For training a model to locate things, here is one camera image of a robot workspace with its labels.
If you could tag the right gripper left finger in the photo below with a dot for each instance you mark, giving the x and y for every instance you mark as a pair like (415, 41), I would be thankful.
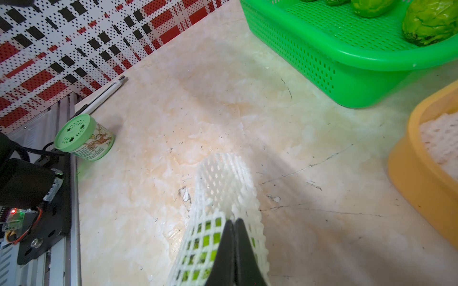
(223, 273)

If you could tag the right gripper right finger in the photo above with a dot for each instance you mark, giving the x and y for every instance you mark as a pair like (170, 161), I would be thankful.
(247, 272)

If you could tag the custard apple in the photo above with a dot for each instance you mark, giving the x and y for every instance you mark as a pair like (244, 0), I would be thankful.
(372, 8)
(430, 22)
(333, 3)
(198, 253)

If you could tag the green basket with apples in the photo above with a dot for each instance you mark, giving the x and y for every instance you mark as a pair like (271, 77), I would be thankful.
(355, 61)

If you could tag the yellow tray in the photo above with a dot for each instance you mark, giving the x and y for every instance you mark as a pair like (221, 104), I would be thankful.
(412, 171)

